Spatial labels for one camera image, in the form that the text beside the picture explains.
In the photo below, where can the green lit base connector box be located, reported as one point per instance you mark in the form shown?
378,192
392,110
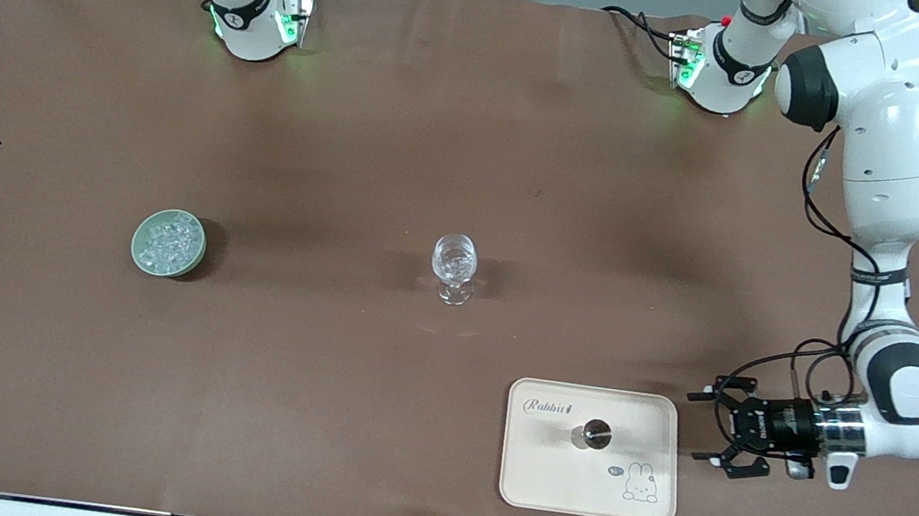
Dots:
684,58
295,14

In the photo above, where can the brown table cloth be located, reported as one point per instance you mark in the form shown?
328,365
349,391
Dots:
350,148

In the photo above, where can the green ceramic bowl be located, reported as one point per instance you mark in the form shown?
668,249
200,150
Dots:
140,254

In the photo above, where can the steel double jigger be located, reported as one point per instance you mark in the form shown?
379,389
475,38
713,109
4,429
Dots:
596,433

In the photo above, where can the cream rabbit print tray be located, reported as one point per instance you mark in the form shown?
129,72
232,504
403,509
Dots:
563,481

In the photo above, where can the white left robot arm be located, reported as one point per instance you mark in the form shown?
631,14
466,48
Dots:
900,172

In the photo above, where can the clear stemmed wine glass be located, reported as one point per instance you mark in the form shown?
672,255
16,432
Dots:
455,262

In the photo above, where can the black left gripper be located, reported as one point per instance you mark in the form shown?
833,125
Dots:
779,425

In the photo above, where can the pile of clear ice cubes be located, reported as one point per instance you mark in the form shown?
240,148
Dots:
169,243

